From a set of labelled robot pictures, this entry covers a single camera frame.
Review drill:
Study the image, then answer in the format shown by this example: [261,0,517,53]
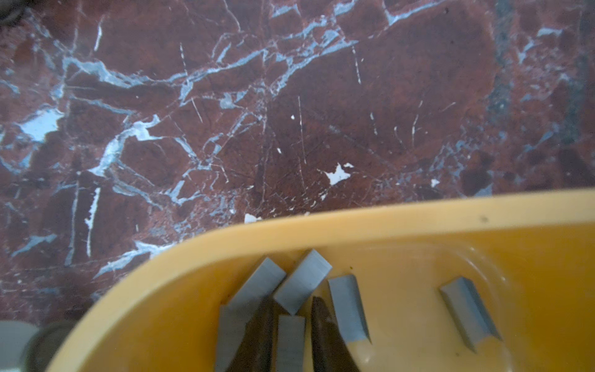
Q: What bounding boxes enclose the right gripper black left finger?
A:
[226,296,276,372]

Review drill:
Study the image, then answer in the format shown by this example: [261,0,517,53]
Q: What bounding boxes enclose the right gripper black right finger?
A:
[311,297,360,372]

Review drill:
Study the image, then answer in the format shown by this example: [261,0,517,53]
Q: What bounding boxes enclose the staple strip grey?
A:
[439,277,503,353]
[214,257,287,372]
[328,274,371,343]
[275,315,306,372]
[273,250,333,316]

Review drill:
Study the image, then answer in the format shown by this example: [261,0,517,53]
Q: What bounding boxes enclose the yellow plastic tray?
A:
[49,189,594,371]

